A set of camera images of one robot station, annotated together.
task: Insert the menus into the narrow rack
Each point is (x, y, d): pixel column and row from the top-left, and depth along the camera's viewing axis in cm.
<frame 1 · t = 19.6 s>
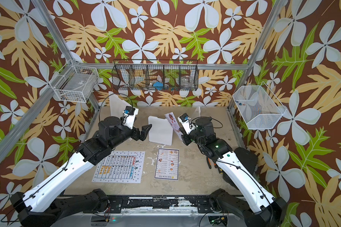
left hand: (143, 120, 67), fingers open
right hand: (179, 127, 73), fingers closed
blue bordered menu sheet: (167, 167, 90), on the table

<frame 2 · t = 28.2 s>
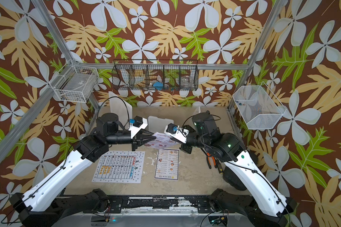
left hand: (154, 134, 60), fingers closed
right hand: (171, 135, 61), fingers closed
pink restaurant special menu: (162, 141, 65), point 32 cm above the table
the other named things where they were.

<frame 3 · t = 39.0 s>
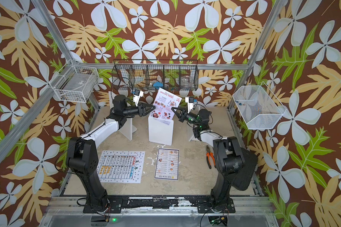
left hand: (153, 105, 82), fingers open
right hand: (171, 110, 81), fingers closed
pink restaurant special menu: (164, 103, 82), point 31 cm above the table
black tool case: (240, 179, 77), point 8 cm above the table
the other named things where they were.

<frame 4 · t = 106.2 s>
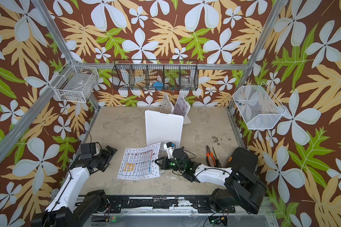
left hand: (114, 153, 85), fingers open
right hand: (153, 162, 78), fingers closed
blue bordered menu sheet: (166, 107, 103), point 14 cm above the table
pink restaurant special menu: (181, 107, 103), point 15 cm above the table
the other named things where they were.

